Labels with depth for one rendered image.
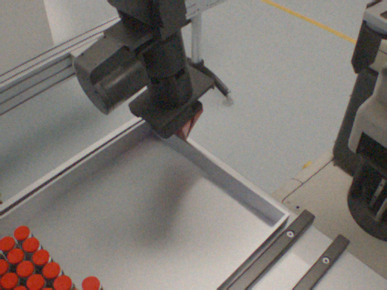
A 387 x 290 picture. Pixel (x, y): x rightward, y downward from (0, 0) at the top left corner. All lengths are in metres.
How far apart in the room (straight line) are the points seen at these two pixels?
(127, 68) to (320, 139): 1.59
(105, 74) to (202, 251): 0.25
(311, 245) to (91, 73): 0.34
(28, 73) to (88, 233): 0.97
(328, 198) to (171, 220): 0.89
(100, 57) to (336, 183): 1.11
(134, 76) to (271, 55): 2.01
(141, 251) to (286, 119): 1.56
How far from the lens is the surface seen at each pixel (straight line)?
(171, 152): 0.62
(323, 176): 1.43
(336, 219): 1.34
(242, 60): 2.35
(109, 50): 0.43
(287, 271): 0.52
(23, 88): 1.47
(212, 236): 0.54
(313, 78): 2.31
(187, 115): 0.53
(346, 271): 0.55
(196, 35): 1.98
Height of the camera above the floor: 1.34
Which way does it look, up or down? 47 degrees down
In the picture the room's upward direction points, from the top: straight up
